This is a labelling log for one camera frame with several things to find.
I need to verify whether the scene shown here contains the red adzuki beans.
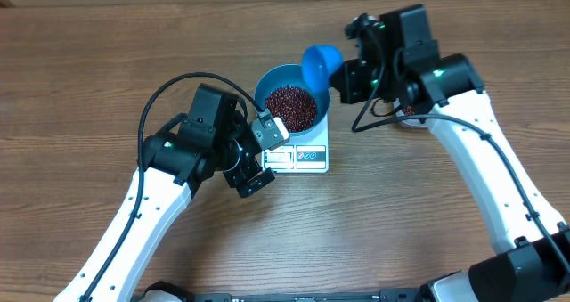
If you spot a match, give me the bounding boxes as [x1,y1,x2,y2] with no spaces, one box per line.
[264,85,418,134]

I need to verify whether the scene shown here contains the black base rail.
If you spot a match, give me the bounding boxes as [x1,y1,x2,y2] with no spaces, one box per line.
[133,280,428,302]

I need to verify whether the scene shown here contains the white digital kitchen scale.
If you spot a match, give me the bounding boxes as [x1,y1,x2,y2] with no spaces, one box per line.
[261,116,330,174]

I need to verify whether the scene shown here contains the teal metal bowl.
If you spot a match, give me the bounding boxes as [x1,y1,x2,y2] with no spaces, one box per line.
[254,64,330,130]

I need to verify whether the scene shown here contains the blue plastic measuring scoop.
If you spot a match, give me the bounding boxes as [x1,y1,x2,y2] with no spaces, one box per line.
[301,45,344,93]

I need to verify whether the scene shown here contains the clear plastic container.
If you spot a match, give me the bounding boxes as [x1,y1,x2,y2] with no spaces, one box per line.
[393,99,428,129]

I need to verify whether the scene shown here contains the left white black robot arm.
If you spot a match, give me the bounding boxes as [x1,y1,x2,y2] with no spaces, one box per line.
[56,84,289,301]

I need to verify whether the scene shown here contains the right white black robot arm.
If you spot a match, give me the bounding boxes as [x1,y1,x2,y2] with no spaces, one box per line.
[323,4,569,301]

